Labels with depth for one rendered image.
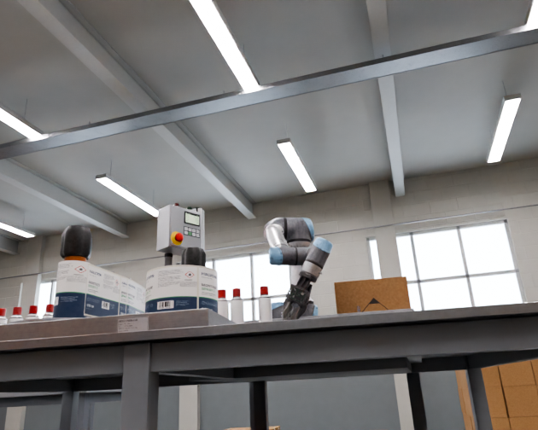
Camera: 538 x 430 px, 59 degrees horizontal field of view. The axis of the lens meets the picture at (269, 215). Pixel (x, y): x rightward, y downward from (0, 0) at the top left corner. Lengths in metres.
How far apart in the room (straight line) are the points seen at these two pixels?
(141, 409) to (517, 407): 4.17
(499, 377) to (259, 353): 4.05
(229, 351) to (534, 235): 6.76
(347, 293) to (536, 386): 3.15
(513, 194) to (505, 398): 3.60
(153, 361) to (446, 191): 6.84
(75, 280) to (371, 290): 1.18
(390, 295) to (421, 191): 5.67
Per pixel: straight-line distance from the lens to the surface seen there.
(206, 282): 1.32
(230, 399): 7.66
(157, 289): 1.32
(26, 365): 1.26
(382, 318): 0.99
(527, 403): 4.97
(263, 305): 1.86
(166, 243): 2.06
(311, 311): 2.23
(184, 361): 1.08
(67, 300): 1.43
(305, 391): 7.32
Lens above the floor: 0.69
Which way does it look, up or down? 20 degrees up
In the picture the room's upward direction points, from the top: 3 degrees counter-clockwise
